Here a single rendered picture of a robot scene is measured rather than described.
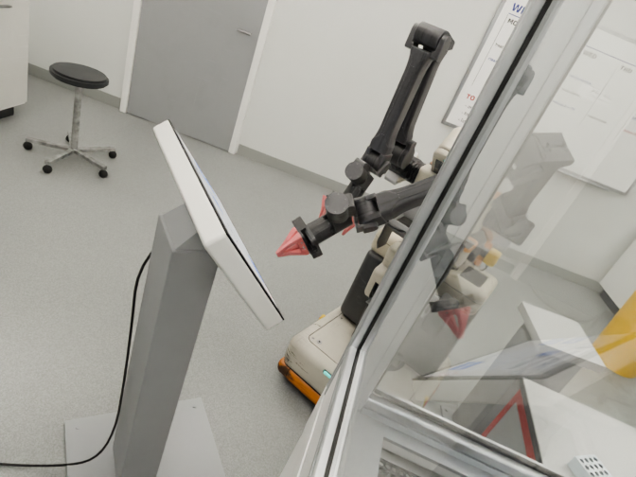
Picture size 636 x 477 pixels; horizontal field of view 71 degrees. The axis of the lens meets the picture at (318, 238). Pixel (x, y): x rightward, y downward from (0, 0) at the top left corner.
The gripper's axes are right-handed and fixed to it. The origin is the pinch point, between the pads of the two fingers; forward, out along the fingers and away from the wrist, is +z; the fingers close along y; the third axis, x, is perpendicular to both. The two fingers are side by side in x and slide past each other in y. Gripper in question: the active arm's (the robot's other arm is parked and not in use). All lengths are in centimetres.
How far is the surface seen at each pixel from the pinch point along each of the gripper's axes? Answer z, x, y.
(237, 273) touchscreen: 9.2, -16.4, 15.9
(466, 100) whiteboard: -200, 151, -203
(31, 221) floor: 109, 43, -163
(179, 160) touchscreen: 9.2, -27.2, -14.4
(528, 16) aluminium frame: -41, -49, 35
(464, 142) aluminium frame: -31, -36, 36
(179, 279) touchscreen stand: 23.5, -6.9, -1.9
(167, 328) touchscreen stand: 33.9, 5.5, -1.9
